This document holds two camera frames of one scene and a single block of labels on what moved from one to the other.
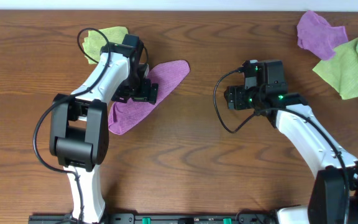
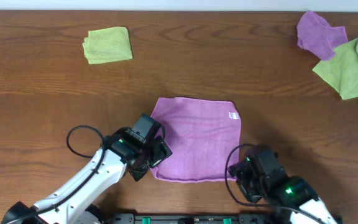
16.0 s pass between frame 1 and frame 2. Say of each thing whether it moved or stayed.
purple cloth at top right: stayed
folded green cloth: stayed
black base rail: stayed
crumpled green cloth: stayed
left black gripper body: moved
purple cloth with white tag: moved
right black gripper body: moved
